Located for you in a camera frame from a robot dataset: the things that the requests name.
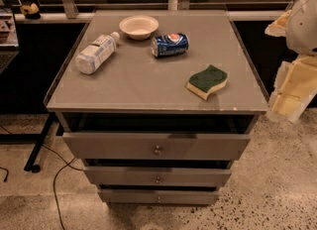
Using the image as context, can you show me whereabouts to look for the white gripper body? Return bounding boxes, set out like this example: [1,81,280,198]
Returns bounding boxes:
[286,0,317,56]

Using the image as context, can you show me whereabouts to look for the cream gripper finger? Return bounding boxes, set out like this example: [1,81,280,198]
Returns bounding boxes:
[266,55,317,122]
[264,10,291,37]

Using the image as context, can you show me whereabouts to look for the grey drawer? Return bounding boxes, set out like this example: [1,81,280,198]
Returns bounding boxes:
[62,133,251,160]
[84,167,231,187]
[98,189,219,205]

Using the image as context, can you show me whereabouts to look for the grey drawer cabinet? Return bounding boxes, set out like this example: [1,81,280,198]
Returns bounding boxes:
[46,11,266,192]

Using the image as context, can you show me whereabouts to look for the grey bottom drawer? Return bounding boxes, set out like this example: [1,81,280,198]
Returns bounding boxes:
[98,189,219,205]

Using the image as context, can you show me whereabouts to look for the grey top drawer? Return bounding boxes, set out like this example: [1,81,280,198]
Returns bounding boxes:
[62,133,251,160]

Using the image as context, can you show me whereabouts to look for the green yellow sponge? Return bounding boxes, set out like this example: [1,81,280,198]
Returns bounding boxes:
[186,65,228,100]

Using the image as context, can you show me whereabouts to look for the blue pepsi can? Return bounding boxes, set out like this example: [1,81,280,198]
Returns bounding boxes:
[152,33,189,58]

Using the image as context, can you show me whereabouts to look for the white paper bowl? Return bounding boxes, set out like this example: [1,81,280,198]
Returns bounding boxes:
[119,15,159,41]

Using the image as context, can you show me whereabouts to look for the clear plastic water bottle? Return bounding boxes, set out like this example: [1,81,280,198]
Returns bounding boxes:
[75,32,120,74]

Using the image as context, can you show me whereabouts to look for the small yellow black toy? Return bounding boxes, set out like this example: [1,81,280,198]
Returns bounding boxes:
[20,2,41,19]

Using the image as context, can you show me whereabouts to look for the black desk leg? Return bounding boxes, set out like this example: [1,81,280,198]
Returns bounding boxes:
[0,114,54,173]

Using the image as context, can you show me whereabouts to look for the black floor cable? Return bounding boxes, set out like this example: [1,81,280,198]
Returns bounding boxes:
[0,124,83,230]

